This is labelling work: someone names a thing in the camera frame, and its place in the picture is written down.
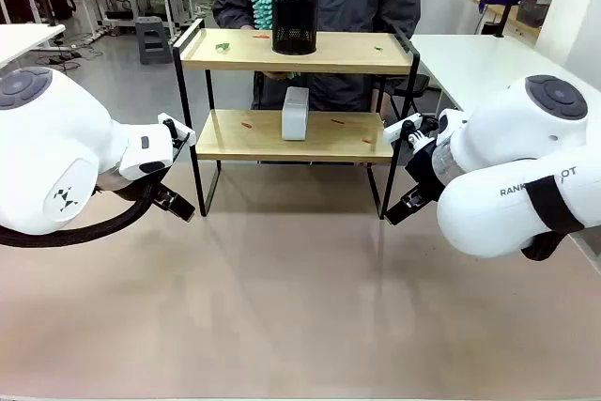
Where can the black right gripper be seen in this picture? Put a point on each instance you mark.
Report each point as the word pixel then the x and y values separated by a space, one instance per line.
pixel 427 171

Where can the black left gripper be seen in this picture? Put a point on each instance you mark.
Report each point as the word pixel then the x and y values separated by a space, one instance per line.
pixel 134 187

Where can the black mesh pen holder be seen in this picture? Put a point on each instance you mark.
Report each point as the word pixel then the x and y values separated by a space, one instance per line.
pixel 295 20

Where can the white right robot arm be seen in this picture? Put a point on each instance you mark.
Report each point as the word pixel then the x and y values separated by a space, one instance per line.
pixel 493 213

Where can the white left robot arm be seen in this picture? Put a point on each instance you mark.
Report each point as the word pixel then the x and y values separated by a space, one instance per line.
pixel 47 138

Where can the two-tier wood metal shelf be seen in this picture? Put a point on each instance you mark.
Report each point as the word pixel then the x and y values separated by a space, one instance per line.
pixel 235 138

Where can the person's left hand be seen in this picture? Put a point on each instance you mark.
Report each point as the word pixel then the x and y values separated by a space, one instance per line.
pixel 379 100

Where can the person's right hand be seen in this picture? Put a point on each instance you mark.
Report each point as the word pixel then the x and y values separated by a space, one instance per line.
pixel 274 74

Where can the black chair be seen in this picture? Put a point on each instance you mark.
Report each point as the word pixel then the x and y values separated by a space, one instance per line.
pixel 415 84

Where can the large white table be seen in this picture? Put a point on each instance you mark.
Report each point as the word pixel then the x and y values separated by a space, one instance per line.
pixel 469 63

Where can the grey plastic step stool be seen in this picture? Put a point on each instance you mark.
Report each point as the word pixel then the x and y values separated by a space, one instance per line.
pixel 152 51

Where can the black floor power strip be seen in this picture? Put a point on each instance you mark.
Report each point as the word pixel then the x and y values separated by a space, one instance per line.
pixel 63 57

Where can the wooden workbench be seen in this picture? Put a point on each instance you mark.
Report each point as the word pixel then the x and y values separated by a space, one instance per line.
pixel 497 12

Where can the white side table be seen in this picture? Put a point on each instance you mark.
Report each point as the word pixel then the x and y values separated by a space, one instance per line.
pixel 23 39

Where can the grey mesh basket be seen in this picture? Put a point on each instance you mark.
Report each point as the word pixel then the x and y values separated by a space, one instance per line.
pixel 533 11

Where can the black backpack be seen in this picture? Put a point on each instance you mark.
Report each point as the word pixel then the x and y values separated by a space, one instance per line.
pixel 61 2

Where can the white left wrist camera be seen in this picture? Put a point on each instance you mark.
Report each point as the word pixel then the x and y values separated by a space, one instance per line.
pixel 185 132

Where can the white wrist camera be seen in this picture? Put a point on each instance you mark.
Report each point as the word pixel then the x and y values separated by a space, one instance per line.
pixel 394 131
pixel 185 132

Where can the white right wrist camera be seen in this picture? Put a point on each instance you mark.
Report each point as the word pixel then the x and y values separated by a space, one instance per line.
pixel 394 131

